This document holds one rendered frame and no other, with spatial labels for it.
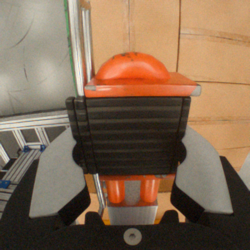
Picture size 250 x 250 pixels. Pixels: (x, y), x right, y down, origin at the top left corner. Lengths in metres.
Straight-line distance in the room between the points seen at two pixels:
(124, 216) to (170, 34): 0.62
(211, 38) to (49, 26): 1.08
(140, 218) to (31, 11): 1.41
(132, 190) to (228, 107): 0.74
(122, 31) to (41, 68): 0.89
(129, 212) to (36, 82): 1.33
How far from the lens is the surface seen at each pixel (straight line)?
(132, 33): 0.64
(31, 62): 1.41
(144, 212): 0.20
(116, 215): 0.21
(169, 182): 0.46
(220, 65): 0.77
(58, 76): 1.32
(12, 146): 1.65
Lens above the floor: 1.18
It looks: 61 degrees down
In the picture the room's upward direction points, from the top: 180 degrees counter-clockwise
